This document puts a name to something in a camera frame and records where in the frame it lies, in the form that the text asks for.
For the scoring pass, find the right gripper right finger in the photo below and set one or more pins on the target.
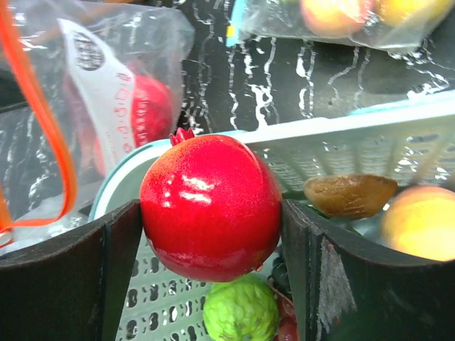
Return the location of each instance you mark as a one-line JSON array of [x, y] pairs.
[[345, 287]]

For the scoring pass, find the pink red dragonfruit toy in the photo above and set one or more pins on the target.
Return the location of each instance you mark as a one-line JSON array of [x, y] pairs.
[[152, 112]]

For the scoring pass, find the orange yellow peach toy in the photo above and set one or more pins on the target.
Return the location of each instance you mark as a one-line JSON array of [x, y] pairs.
[[420, 222]]

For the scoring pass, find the orange zipper bag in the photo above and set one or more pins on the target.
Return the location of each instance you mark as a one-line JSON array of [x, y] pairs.
[[75, 63]]

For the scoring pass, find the blue zipper plastic bag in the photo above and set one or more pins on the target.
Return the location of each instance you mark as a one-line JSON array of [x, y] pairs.
[[283, 19]]

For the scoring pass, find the light blue plastic basket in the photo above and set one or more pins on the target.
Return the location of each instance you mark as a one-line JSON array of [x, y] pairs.
[[411, 141]]

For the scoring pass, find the yellow pear toy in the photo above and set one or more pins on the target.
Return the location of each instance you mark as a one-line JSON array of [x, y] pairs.
[[335, 19]]

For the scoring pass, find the brown kiwi toy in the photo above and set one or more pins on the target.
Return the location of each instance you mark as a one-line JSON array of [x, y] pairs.
[[349, 196]]

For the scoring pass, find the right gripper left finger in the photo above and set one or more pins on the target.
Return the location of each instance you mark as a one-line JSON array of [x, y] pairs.
[[73, 286]]

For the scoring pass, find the dark grape bunch toy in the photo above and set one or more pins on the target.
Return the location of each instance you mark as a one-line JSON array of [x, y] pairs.
[[279, 281]]

